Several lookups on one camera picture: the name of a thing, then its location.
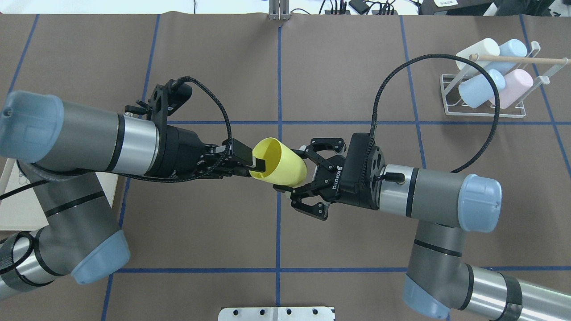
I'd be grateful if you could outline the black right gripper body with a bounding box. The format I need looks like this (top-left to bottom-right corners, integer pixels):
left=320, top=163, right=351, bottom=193
left=316, top=132, right=385, bottom=210

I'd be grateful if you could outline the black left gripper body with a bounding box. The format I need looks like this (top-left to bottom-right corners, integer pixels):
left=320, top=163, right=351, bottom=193
left=145, top=125, right=237, bottom=180

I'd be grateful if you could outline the yellow plastic cup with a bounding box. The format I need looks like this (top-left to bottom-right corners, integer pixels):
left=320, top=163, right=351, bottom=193
left=249, top=137, right=307, bottom=187

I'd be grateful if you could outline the pale cream plastic cup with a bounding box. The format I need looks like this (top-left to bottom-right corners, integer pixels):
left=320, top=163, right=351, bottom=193
left=455, top=37, right=501, bottom=74

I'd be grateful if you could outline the pink plastic cup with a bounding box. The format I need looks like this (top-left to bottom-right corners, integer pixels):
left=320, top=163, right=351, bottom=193
left=498, top=69, right=534, bottom=109

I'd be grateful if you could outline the light blue plastic cup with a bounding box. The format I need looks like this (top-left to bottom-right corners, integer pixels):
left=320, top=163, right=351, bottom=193
left=484, top=39, right=527, bottom=75

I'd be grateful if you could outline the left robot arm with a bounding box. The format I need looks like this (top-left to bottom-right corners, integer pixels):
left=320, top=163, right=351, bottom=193
left=1, top=85, right=269, bottom=300

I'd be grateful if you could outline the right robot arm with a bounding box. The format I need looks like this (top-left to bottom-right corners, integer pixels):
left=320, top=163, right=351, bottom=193
left=274, top=132, right=571, bottom=321

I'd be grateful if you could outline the cream plastic tray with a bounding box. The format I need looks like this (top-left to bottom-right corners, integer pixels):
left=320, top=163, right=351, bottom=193
left=0, top=159, right=118, bottom=231

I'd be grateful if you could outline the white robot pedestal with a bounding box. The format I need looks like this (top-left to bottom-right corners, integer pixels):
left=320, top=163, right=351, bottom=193
left=218, top=305, right=336, bottom=321

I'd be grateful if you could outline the aluminium frame post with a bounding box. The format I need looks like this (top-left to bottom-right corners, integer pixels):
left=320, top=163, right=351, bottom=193
left=268, top=0, right=291, bottom=21

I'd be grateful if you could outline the white wire cup rack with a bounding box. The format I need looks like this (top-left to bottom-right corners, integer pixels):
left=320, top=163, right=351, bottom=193
left=440, top=38, right=570, bottom=118

